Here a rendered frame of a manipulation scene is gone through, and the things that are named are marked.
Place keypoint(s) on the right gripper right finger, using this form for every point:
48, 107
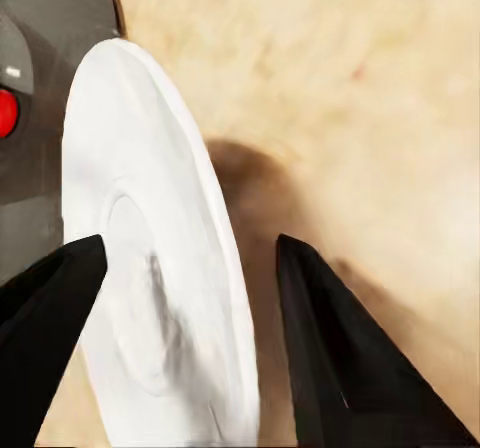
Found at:
352, 387

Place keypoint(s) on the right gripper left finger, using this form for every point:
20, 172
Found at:
42, 314

